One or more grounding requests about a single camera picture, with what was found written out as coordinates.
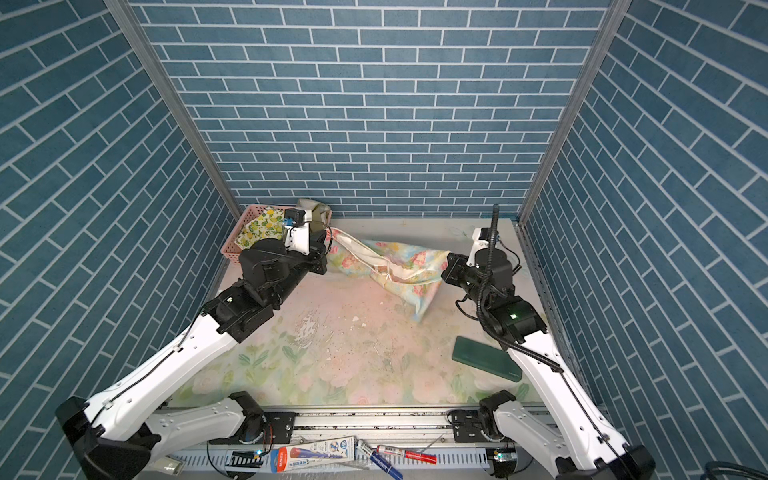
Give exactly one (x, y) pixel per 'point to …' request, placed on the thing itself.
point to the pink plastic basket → (229, 250)
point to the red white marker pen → (425, 458)
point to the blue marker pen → (373, 455)
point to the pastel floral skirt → (409, 274)
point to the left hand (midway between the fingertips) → (328, 231)
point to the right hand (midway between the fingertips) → (444, 250)
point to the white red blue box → (312, 454)
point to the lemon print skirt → (268, 224)
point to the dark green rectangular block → (486, 357)
